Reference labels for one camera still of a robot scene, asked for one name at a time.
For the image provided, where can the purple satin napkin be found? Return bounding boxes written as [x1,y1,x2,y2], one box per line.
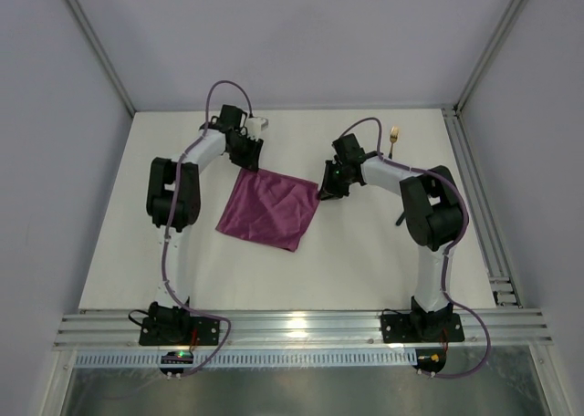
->
[215,169,319,252]

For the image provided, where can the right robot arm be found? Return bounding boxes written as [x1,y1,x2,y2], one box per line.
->
[318,153,469,343]

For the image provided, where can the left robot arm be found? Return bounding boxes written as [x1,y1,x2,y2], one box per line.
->
[146,105,269,327]

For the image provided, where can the gold fork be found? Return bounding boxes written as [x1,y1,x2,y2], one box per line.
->
[388,126,400,159]

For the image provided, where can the right controller board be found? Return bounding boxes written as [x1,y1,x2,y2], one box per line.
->
[413,348,447,378]

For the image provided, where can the controller board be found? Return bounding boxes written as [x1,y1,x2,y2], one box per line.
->
[158,349,193,380]
[413,348,447,378]

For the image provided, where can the left controller board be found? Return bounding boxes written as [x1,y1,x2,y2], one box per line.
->
[158,349,193,380]

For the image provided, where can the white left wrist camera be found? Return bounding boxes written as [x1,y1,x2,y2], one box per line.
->
[245,117,269,140]

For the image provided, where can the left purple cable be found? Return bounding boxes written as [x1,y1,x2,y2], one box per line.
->
[159,79,256,379]

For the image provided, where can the black handled gold knife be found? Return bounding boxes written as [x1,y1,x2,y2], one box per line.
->
[395,213,405,226]

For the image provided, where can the right aluminium rail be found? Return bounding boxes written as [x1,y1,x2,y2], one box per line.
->
[442,107,523,309]

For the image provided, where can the aluminium rail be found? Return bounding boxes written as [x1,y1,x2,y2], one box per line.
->
[53,308,553,350]
[442,107,523,309]

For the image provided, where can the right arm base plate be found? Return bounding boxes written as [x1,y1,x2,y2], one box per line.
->
[380,309,465,343]

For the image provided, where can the slotted cable duct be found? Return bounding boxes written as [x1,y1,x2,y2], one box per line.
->
[74,347,415,369]

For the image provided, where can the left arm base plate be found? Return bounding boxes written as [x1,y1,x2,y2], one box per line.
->
[139,308,220,347]

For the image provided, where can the left frame post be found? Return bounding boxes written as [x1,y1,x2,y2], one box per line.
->
[64,0,137,117]

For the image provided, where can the frame post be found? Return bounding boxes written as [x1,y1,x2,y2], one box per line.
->
[64,0,137,117]
[454,0,529,114]

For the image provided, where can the front aluminium rail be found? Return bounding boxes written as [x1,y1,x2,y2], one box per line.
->
[53,308,553,350]

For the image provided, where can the right frame post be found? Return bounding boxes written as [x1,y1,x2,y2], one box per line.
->
[454,0,529,114]

